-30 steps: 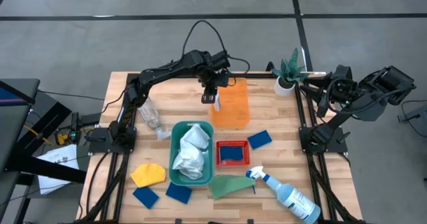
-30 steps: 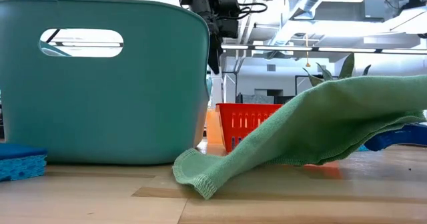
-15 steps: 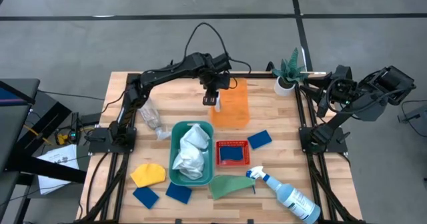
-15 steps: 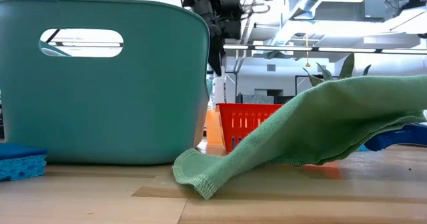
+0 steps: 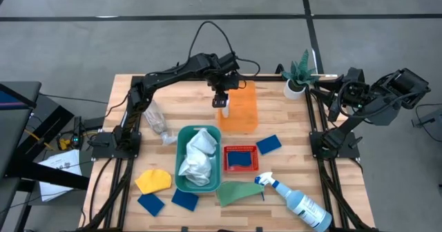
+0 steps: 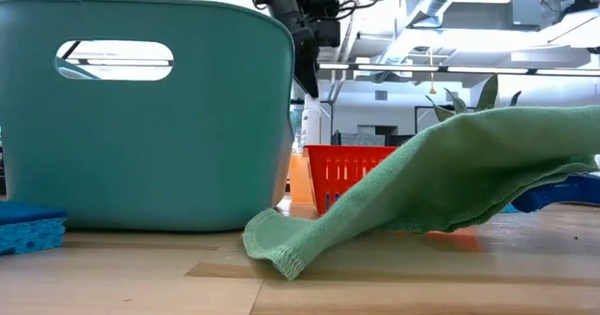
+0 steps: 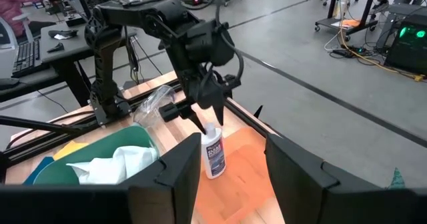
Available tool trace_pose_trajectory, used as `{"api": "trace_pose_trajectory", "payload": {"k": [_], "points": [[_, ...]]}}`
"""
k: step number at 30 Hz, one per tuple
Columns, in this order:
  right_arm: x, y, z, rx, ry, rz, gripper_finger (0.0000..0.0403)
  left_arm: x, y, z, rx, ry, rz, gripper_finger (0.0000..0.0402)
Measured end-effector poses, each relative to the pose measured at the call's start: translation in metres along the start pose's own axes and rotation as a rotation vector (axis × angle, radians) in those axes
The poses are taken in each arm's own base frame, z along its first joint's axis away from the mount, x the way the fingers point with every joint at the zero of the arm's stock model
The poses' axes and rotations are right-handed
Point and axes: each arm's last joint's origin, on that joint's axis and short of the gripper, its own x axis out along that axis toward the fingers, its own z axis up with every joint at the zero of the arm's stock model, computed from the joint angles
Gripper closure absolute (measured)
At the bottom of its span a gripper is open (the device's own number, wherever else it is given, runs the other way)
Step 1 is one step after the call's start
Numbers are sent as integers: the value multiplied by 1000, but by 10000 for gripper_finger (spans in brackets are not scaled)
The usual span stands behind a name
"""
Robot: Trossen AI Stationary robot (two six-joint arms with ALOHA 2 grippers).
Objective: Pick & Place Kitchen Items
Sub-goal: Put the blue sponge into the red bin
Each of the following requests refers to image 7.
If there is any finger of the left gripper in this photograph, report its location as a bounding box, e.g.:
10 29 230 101
208 75 242 127
159 101 207 134

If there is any black power strip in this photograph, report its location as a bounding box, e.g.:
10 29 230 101
332 45 364 58

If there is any black keyboard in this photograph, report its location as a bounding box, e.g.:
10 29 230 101
11 39 43 78

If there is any black object on desk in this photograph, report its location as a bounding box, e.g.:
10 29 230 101
48 29 79 40
46 42 65 54

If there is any small white bottle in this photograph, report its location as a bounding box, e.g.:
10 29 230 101
201 122 227 180

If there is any blue sponge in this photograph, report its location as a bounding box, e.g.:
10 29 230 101
23 156 54 185

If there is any black rolling desk base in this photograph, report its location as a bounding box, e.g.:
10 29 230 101
313 0 381 41

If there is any orange plastic tray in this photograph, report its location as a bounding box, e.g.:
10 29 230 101
195 126 284 224

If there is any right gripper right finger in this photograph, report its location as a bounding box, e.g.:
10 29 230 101
266 133 427 224

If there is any computer monitor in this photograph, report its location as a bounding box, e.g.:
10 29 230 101
0 17 17 80

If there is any clear spray bottle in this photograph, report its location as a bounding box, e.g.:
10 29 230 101
133 85 176 129

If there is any long yellow floor cable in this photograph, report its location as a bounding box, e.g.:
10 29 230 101
336 0 426 82

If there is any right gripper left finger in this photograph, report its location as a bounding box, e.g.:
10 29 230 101
0 133 203 224

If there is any orange paper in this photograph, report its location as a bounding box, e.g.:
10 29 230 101
332 19 361 30

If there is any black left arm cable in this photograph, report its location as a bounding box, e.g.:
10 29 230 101
213 0 246 85

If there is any yellow cloth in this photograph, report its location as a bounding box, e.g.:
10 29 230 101
53 140 89 161

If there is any computer with green lights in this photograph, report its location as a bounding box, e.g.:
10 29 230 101
383 22 427 77

